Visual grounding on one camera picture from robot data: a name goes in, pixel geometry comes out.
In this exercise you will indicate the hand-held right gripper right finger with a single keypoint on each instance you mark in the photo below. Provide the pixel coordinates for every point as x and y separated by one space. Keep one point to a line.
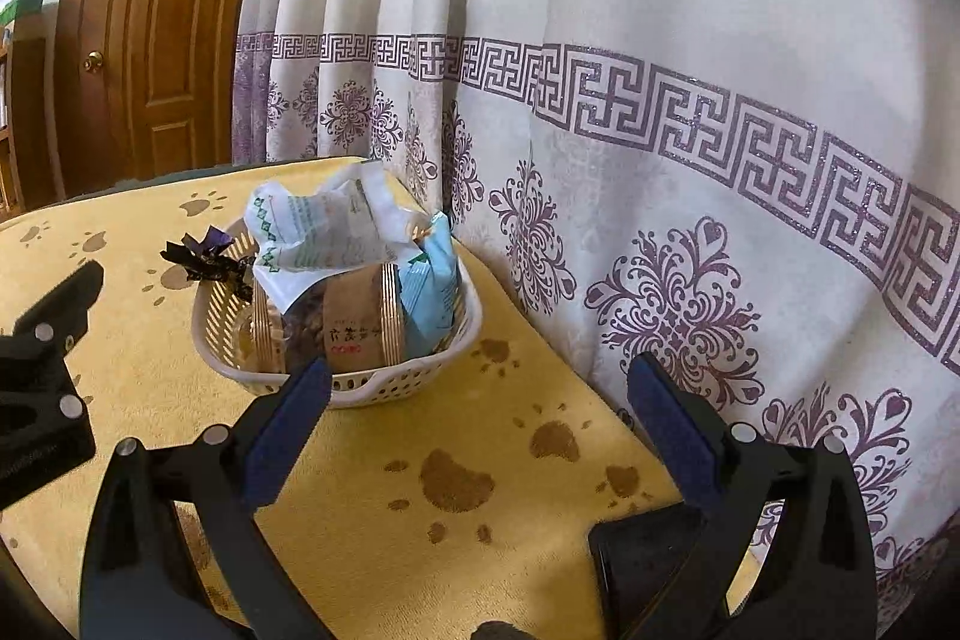
675 434

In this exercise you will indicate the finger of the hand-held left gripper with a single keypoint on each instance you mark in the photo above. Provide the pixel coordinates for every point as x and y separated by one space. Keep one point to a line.
60 302

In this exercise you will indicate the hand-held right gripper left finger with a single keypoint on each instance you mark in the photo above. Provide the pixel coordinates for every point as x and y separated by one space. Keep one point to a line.
289 434

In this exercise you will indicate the white plastic basket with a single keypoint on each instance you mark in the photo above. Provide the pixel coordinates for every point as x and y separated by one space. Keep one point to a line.
360 385

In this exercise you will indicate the beige snack packet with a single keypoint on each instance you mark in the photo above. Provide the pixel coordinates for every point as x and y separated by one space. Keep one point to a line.
349 325

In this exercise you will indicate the black candy wrapper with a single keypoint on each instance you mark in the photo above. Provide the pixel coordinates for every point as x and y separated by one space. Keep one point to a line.
202 257

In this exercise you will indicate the clear plastic wrapper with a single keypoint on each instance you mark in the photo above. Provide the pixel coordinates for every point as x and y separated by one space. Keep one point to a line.
315 235

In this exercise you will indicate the light blue snack bag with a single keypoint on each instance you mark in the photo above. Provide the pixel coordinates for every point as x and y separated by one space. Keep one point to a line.
431 291

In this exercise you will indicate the black smartphone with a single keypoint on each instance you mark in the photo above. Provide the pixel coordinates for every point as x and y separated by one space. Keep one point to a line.
645 557

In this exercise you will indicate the wooden bookshelf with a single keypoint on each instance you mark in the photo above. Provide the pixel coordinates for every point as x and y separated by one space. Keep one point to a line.
19 145

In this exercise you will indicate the yellow paw-print tablecloth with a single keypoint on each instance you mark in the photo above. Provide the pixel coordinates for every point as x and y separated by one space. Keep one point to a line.
465 535

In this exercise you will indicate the brass door knob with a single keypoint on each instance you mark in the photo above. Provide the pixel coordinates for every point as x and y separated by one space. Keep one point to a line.
94 61

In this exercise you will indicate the green box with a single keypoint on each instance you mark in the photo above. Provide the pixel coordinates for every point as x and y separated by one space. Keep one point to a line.
26 4

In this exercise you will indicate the brown wooden door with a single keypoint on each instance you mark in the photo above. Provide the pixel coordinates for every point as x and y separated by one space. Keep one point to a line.
165 10

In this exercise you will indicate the white purple-patterned curtain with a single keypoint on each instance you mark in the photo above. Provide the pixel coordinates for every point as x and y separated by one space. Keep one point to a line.
637 48

